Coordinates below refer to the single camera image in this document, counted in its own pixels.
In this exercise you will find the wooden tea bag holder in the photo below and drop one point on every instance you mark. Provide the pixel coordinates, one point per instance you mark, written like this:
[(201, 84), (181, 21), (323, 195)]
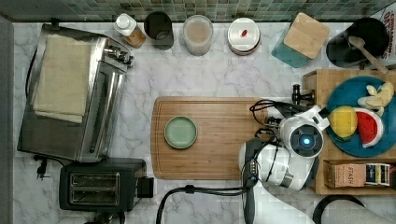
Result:
[(359, 175)]

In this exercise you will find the black two-slot toaster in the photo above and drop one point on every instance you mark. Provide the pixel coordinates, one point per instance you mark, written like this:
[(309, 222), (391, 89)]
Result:
[(111, 185)]

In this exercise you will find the bamboo cutting board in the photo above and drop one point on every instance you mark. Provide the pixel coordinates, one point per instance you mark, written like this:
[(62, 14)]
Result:
[(223, 125)]

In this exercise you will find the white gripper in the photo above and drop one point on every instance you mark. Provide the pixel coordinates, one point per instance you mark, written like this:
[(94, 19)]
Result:
[(302, 133)]

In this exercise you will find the green ceramic bowl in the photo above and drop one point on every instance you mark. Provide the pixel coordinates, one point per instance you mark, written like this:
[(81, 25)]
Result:
[(180, 132)]

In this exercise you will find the teal canister with wooden lid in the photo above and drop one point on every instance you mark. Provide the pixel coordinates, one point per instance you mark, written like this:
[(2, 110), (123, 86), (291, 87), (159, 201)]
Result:
[(301, 42)]

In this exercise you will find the stainless steel toaster oven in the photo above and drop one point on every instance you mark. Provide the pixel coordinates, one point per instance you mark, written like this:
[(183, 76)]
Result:
[(89, 140)]

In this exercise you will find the black power plug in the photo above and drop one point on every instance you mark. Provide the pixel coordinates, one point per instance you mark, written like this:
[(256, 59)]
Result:
[(41, 171)]

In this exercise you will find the wooden spoon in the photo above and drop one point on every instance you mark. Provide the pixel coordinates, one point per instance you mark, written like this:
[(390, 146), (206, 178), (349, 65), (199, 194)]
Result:
[(359, 43)]

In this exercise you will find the black utensil holder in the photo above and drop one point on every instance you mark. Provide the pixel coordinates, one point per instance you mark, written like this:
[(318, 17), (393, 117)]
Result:
[(372, 31)]

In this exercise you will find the watermelon slice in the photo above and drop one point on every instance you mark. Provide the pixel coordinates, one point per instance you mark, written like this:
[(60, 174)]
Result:
[(370, 127)]

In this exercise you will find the white-capped spice bottle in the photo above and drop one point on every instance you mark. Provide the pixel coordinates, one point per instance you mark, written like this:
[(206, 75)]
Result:
[(129, 29)]

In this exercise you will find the folded green towel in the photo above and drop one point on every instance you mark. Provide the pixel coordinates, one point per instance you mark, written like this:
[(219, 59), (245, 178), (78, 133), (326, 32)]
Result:
[(61, 92)]

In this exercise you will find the clear jar of pasta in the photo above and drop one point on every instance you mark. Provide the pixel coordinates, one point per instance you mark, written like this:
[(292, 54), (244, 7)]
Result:
[(197, 33)]

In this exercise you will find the teal plate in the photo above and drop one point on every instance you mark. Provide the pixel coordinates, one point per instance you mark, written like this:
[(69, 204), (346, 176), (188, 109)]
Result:
[(348, 93)]

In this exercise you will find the paper towel roll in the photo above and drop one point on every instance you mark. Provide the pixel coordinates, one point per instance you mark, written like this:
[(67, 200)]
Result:
[(347, 212)]

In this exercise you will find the black drawer handle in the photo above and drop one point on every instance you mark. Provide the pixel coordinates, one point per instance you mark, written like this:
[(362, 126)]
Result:
[(297, 97)]

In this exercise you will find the black cup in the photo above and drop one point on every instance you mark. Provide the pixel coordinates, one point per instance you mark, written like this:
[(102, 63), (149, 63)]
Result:
[(158, 26)]

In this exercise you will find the wooden drawer box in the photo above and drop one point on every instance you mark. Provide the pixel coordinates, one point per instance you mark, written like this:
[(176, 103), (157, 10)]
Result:
[(323, 82)]

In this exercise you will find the yellow lemon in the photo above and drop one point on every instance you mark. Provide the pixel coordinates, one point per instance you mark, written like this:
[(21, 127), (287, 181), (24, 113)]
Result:
[(343, 121)]

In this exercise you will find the black paper towel stand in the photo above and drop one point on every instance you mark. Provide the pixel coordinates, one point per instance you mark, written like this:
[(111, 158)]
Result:
[(318, 211)]

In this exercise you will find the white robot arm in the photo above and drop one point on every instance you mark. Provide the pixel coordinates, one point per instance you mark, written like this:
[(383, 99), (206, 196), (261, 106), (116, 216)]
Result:
[(289, 161)]

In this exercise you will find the banana bunch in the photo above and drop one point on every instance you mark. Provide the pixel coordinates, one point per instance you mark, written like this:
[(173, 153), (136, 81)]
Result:
[(378, 98)]

